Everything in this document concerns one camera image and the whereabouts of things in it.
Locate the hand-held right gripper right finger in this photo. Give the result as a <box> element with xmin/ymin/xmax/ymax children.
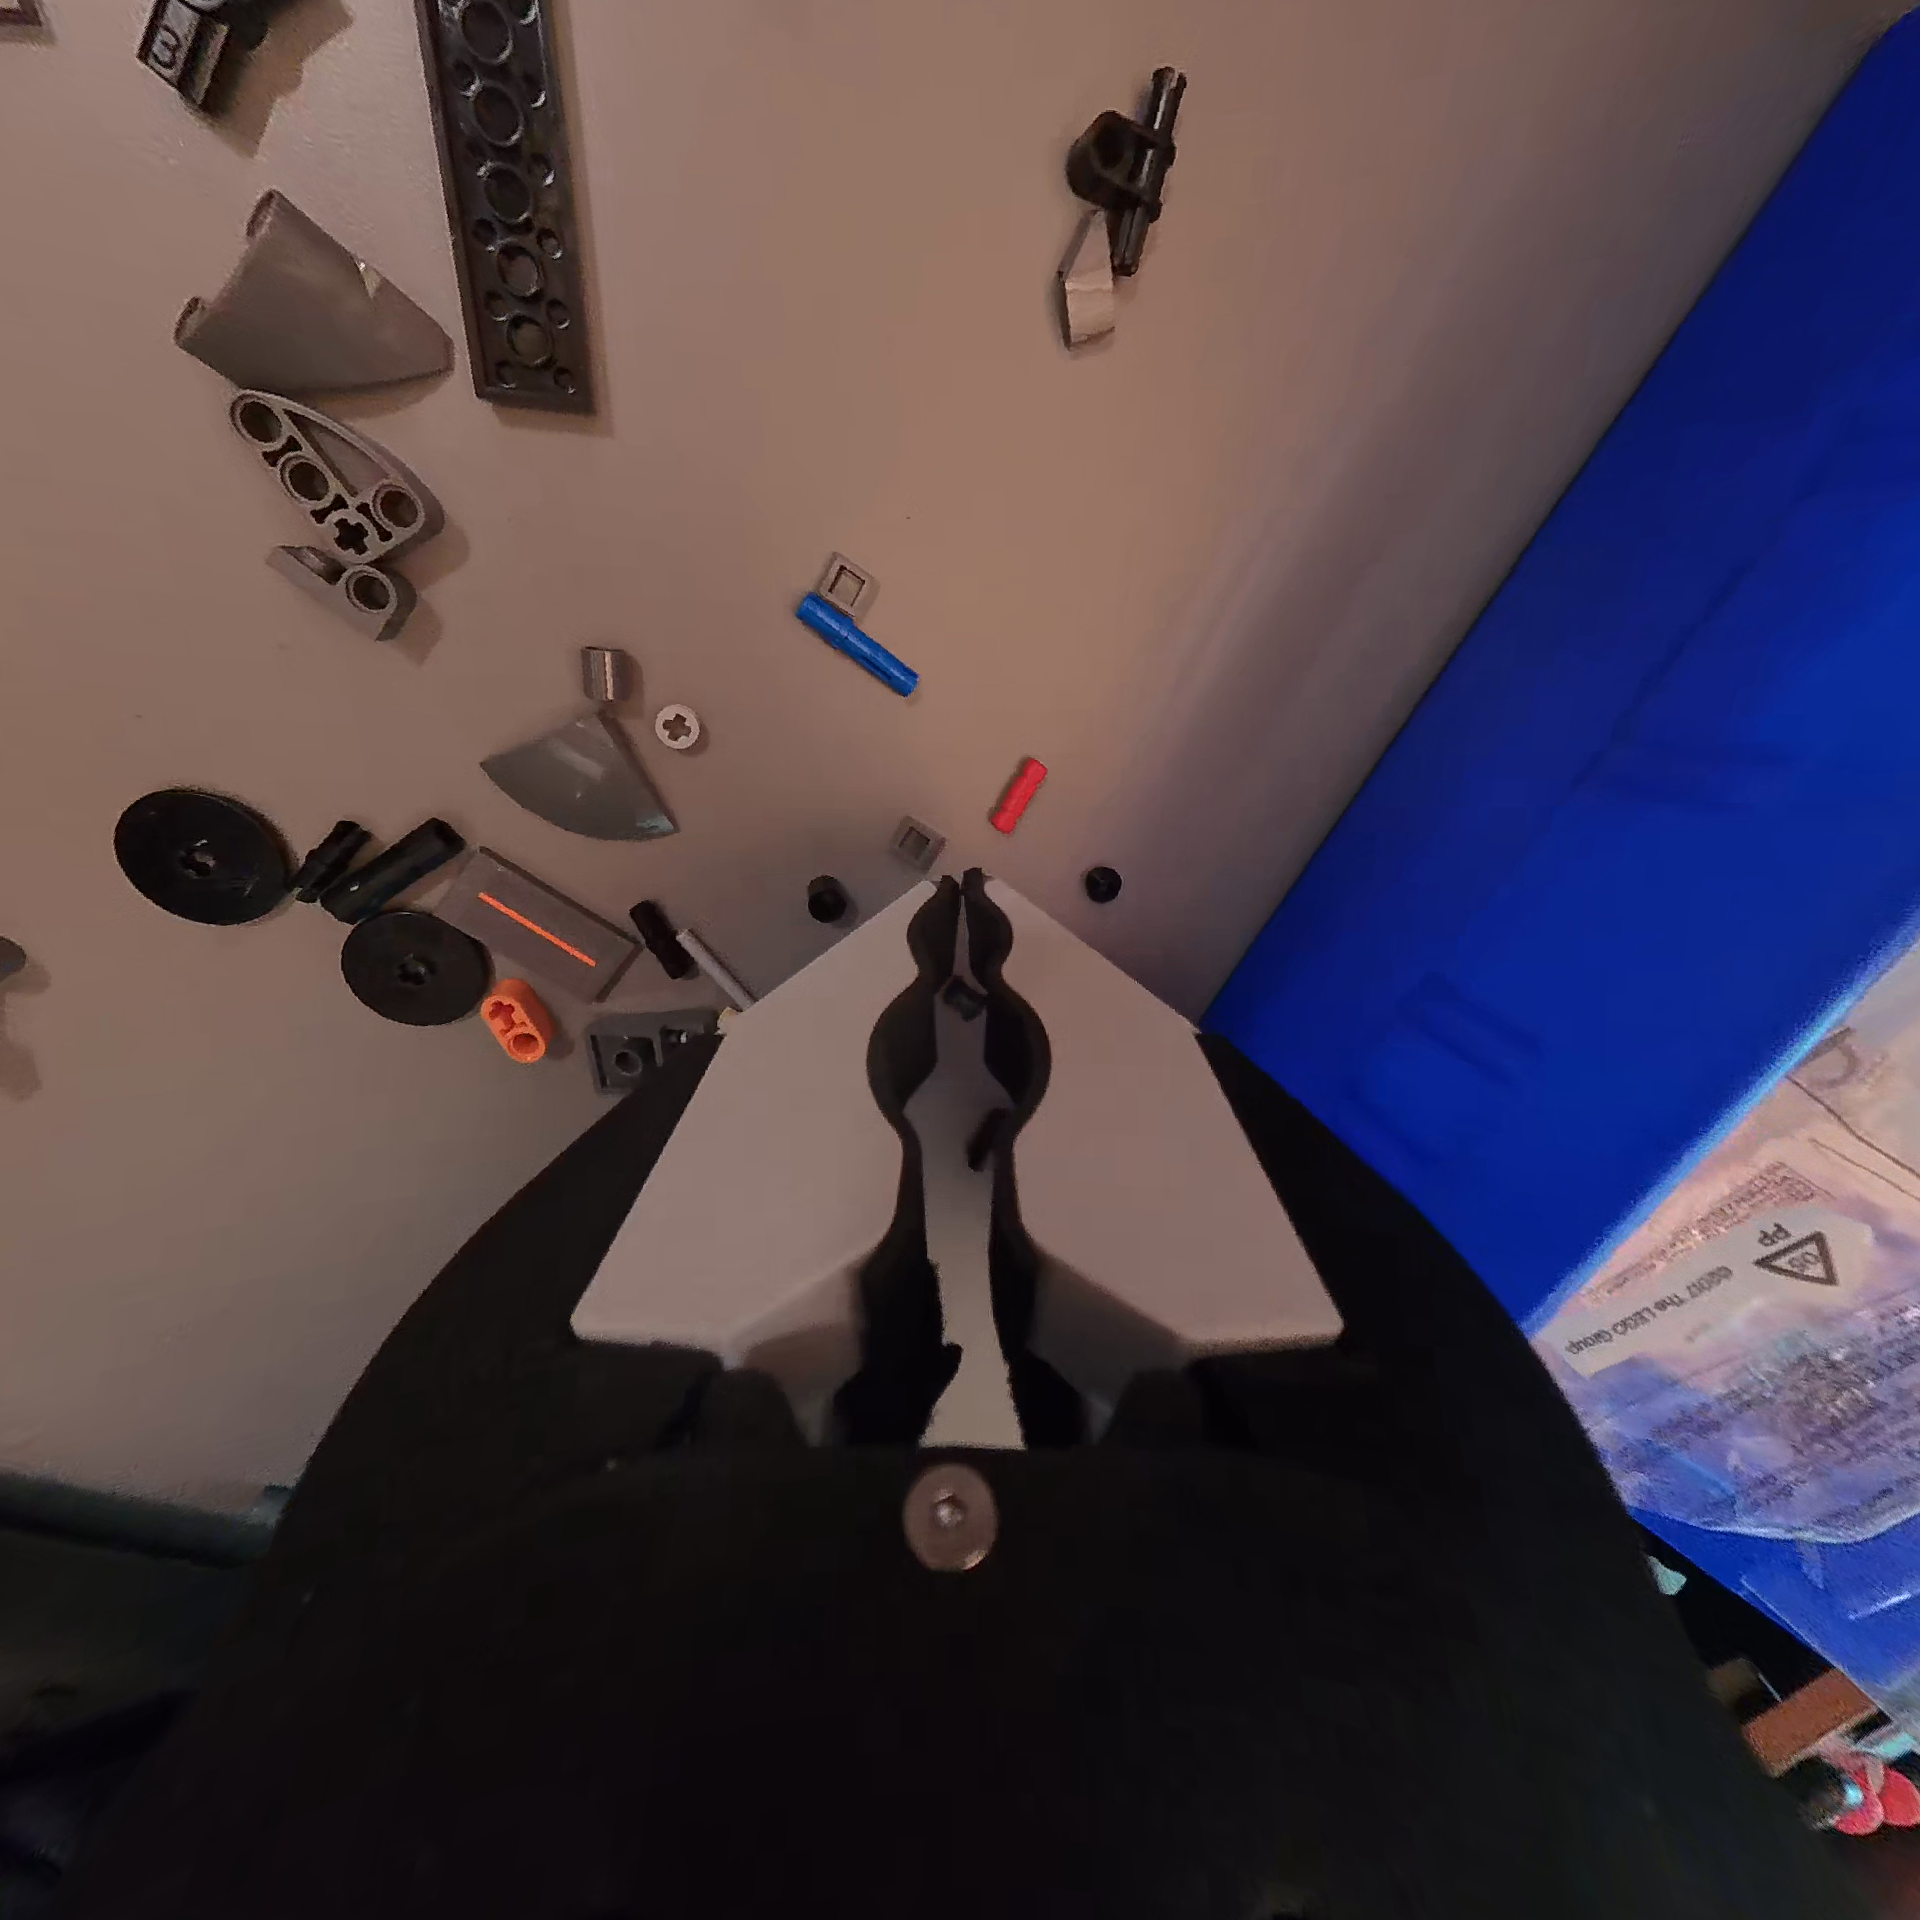
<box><xmin>966</xmin><ymin>867</ymin><xmax>1348</xmax><ymax>1446</ymax></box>

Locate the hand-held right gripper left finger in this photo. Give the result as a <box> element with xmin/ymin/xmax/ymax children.
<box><xmin>570</xmin><ymin>879</ymin><xmax>957</xmax><ymax>1452</ymax></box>

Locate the dark grey holed lego plate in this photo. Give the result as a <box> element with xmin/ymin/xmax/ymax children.
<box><xmin>586</xmin><ymin>1011</ymin><xmax>725</xmax><ymax>1096</ymax></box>

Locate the black lego disc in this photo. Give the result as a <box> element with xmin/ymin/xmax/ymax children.
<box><xmin>340</xmin><ymin>910</ymin><xmax>495</xmax><ymax>1032</ymax></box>
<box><xmin>113</xmin><ymin>786</ymin><xmax>298</xmax><ymax>930</ymax></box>

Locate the grey quarter-round lego panel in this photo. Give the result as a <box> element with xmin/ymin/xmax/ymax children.
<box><xmin>480</xmin><ymin>709</ymin><xmax>681</xmax><ymax>844</ymax></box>

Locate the blue lego pin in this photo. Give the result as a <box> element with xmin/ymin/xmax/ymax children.
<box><xmin>792</xmin><ymin>590</ymin><xmax>922</xmax><ymax>702</ymax></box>

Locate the grey curved lego panel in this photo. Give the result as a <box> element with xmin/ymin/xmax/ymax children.
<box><xmin>174</xmin><ymin>190</ymin><xmax>455</xmax><ymax>402</ymax></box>

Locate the long dark lego plate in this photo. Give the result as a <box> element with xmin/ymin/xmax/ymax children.
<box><xmin>414</xmin><ymin>0</ymin><xmax>597</xmax><ymax>417</ymax></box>

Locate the black and grey lego assembly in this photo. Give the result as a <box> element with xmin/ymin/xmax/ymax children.
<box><xmin>1056</xmin><ymin>66</ymin><xmax>1189</xmax><ymax>352</ymax></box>

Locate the black angled lego connector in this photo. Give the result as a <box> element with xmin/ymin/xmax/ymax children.
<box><xmin>137</xmin><ymin>0</ymin><xmax>279</xmax><ymax>116</ymax></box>

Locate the black pin with pale axle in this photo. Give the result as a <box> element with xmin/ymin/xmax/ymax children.
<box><xmin>627</xmin><ymin>898</ymin><xmax>760</xmax><ymax>1013</ymax></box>

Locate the black assembly with orange mark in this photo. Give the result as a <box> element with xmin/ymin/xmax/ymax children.
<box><xmin>291</xmin><ymin>817</ymin><xmax>645</xmax><ymax>1006</ymax></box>

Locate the blue plastic bin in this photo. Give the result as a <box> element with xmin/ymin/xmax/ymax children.
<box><xmin>1199</xmin><ymin>12</ymin><xmax>1920</xmax><ymax>1729</ymax></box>

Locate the clear plastic bag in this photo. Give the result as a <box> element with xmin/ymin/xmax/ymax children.
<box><xmin>1521</xmin><ymin>932</ymin><xmax>1920</xmax><ymax>1550</ymax></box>

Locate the grey curved holed liftarm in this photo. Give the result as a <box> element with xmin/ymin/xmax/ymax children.
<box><xmin>227</xmin><ymin>391</ymin><xmax>447</xmax><ymax>643</ymax></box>

